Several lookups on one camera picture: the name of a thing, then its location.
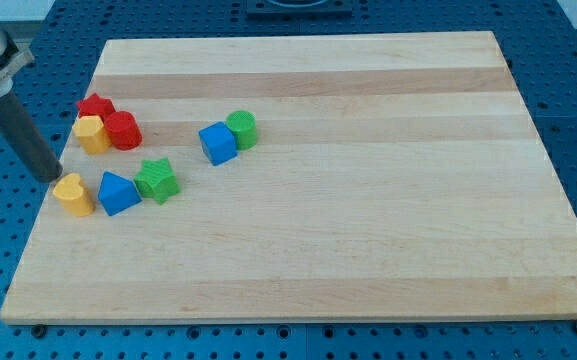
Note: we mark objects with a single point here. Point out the green star block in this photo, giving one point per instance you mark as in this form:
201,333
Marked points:
157,180

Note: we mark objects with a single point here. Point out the yellow hexagon block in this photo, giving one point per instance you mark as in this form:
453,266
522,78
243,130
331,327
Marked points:
91,134

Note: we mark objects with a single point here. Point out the red star block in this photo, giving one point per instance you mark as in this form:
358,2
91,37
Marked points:
95,105

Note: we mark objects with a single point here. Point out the green cylinder block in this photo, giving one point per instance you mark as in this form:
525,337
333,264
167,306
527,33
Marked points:
242,124

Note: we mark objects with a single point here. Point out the blue cube block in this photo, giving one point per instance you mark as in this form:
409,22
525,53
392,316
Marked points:
218,143

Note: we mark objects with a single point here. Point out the light wooden board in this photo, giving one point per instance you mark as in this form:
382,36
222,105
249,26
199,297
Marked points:
396,178

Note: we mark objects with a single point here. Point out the red cylinder block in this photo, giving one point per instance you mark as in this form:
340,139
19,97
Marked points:
123,130

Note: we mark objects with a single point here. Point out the blue triangle block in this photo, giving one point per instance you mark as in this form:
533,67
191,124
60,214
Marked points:
117,193

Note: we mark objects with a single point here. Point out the yellow heart block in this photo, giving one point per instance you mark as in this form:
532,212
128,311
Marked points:
74,196

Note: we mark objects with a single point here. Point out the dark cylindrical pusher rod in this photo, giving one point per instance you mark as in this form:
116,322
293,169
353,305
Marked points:
21,133

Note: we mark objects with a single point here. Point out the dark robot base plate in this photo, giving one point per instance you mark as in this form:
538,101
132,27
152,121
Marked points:
269,8

